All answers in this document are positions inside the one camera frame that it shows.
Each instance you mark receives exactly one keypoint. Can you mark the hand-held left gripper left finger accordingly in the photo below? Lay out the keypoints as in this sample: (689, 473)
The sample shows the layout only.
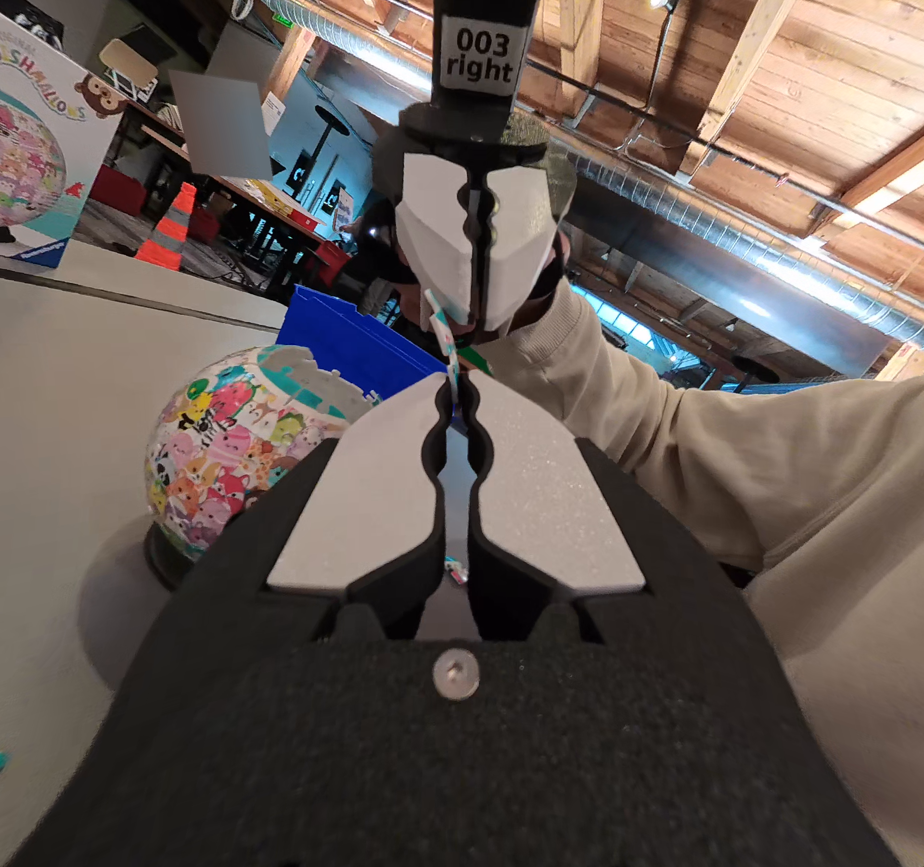
(361, 513)

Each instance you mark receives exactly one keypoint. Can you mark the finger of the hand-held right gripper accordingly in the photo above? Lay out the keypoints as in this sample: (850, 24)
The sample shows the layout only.
(523, 231)
(433, 231)

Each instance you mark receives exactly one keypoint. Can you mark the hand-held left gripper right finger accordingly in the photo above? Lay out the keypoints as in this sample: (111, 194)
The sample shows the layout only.
(556, 506)

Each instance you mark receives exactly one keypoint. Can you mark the teal red puzzle piece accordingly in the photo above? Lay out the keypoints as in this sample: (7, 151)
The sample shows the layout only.
(444, 336)

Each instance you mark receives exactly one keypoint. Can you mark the white pink puzzle piece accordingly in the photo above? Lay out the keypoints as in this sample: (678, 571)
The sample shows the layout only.
(455, 571)

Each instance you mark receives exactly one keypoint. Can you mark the colourful puzzle ball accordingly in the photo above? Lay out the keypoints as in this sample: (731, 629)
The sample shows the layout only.
(231, 448)

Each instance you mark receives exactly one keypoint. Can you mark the person's right forearm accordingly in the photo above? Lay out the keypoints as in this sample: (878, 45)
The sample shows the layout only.
(686, 448)

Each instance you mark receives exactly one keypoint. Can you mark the puzzle ball box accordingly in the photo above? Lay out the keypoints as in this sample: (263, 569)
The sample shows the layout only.
(43, 159)

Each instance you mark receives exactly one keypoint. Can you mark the blue plastic bin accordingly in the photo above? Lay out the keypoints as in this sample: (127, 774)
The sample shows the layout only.
(346, 340)

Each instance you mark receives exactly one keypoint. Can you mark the wooden background table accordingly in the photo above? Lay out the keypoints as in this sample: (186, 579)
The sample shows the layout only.
(281, 211)

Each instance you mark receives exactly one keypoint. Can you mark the red storage box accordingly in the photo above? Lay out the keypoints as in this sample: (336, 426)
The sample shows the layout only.
(119, 192)
(203, 226)

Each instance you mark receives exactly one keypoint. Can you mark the orange traffic cone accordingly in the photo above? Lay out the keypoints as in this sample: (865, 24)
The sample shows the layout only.
(170, 231)

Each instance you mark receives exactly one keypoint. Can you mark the silver ventilation duct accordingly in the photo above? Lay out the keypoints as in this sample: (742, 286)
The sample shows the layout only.
(722, 223)

